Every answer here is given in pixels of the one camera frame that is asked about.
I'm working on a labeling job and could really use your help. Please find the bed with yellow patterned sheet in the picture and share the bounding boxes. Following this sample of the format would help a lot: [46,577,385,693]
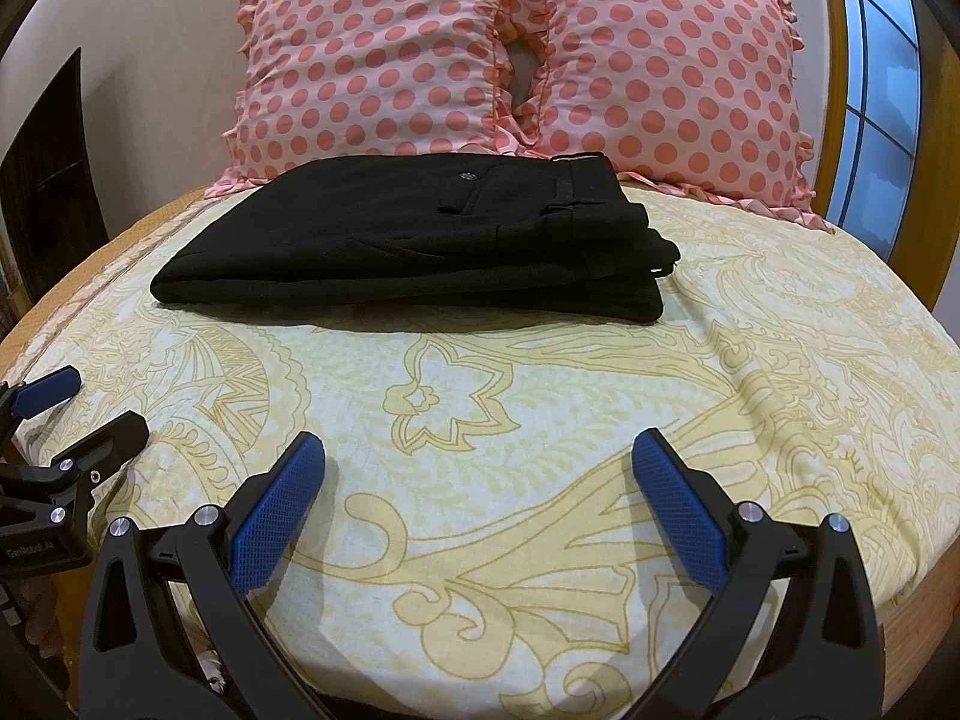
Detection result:
[0,184,960,720]

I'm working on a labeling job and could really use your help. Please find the wooden window frame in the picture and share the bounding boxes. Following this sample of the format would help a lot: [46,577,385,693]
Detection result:
[679,0,960,313]

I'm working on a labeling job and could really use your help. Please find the black pants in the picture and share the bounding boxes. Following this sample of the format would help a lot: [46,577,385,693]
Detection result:
[149,152,682,326]

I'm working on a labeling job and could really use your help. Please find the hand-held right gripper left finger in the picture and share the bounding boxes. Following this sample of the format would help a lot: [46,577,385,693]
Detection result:
[79,431,328,720]

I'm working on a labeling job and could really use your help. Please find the blue glass window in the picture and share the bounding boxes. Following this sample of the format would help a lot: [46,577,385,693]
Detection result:
[831,0,925,260]

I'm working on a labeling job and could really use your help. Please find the pink polka dot pillow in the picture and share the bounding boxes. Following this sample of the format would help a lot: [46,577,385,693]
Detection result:
[202,0,553,200]
[499,0,835,230]

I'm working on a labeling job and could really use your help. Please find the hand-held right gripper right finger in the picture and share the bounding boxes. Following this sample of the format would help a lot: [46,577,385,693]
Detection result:
[630,427,886,720]

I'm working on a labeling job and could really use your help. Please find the wooden bed frame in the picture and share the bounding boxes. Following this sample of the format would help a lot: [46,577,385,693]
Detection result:
[876,529,960,720]

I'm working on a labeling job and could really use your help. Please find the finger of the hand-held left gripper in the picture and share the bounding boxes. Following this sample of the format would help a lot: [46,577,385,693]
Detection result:
[0,364,84,433]
[33,410,150,501]

